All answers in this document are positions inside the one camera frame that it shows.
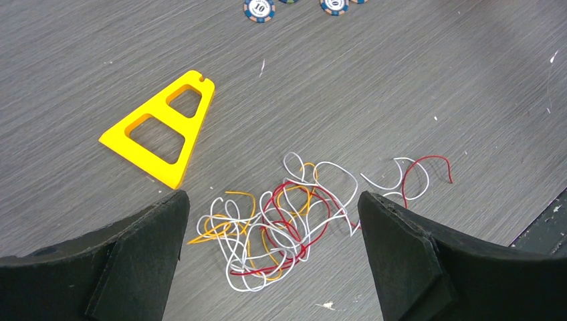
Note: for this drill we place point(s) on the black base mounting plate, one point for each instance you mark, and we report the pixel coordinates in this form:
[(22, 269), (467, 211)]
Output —
[(547, 233)]

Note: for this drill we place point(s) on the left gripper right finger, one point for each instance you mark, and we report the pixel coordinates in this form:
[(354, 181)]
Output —
[(424, 270)]

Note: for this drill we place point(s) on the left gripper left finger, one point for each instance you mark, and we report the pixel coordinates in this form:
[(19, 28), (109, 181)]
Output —
[(122, 271)]

